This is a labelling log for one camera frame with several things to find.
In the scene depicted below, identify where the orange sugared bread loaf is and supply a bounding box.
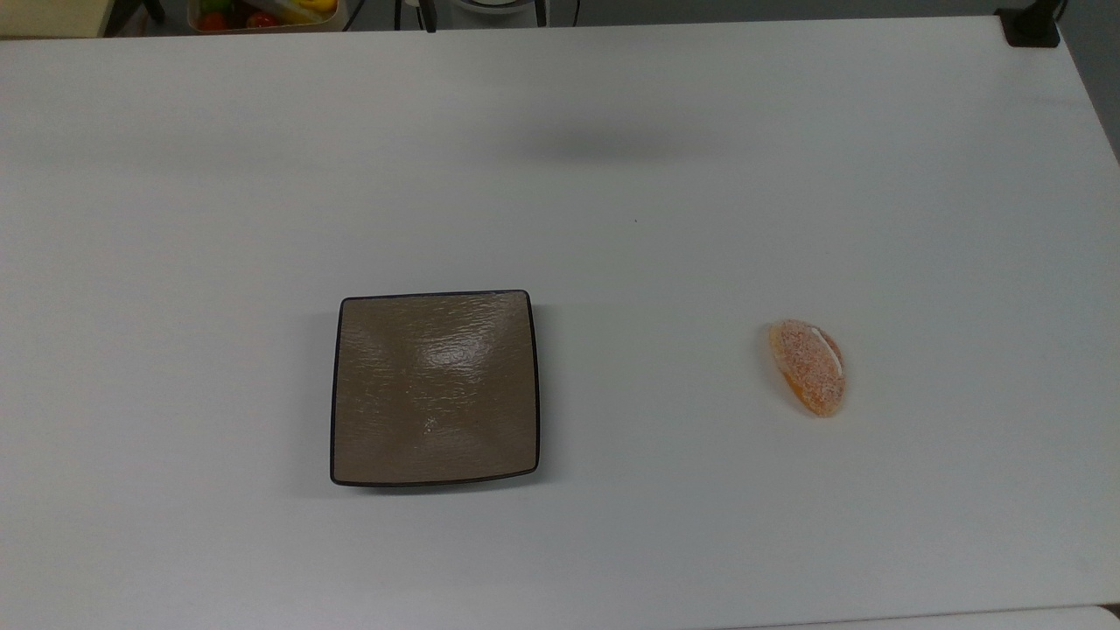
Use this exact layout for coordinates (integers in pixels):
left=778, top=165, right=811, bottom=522
left=768, top=318, right=847, bottom=418

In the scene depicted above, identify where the square brown ceramic plate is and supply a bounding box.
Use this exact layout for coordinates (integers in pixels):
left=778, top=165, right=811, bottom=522
left=329, top=290, right=541, bottom=487

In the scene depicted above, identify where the box of toy fruits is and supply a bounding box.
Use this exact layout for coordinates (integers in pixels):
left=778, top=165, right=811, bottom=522
left=187, top=0, right=348, bottom=34

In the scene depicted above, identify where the white side table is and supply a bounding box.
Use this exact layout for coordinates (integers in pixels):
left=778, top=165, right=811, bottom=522
left=735, top=604, right=1120, bottom=630

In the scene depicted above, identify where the beige cabinet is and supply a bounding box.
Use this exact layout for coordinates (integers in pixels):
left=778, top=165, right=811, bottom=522
left=0, top=0, right=112, bottom=39

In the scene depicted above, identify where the black camera stand with clamp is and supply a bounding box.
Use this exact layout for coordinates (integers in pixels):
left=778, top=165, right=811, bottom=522
left=995, top=0, right=1070, bottom=48

